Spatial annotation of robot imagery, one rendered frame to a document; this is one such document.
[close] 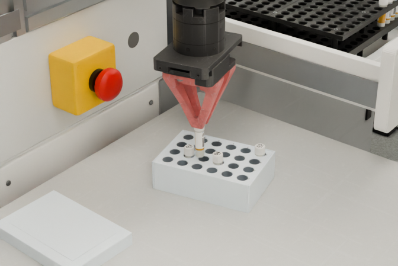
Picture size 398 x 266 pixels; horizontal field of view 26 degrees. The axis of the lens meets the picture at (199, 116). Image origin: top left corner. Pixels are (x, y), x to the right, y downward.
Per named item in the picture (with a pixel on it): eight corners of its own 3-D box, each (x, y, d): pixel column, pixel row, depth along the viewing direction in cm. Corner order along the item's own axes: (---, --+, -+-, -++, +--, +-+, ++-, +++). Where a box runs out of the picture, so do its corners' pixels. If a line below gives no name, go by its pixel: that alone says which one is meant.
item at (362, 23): (405, 0, 120) (405, -4, 120) (342, 41, 108) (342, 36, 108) (393, -3, 121) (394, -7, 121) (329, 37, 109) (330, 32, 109)
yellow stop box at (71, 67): (122, 97, 107) (119, 44, 103) (81, 119, 102) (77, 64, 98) (92, 86, 109) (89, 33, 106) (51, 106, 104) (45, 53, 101)
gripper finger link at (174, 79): (161, 130, 99) (160, 55, 94) (189, 104, 104) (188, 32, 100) (216, 143, 96) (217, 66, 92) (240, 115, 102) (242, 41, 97)
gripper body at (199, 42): (151, 74, 93) (149, 9, 89) (192, 39, 101) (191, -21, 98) (206, 85, 90) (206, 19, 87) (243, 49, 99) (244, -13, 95)
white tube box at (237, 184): (274, 177, 105) (275, 150, 103) (249, 214, 98) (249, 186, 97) (182, 155, 110) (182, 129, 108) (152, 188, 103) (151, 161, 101)
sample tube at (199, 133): (206, 154, 102) (206, 119, 100) (202, 159, 101) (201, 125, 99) (197, 151, 102) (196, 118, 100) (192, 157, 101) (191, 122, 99)
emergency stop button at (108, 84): (127, 95, 103) (125, 65, 102) (103, 108, 101) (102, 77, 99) (108, 88, 105) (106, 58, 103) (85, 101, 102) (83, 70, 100)
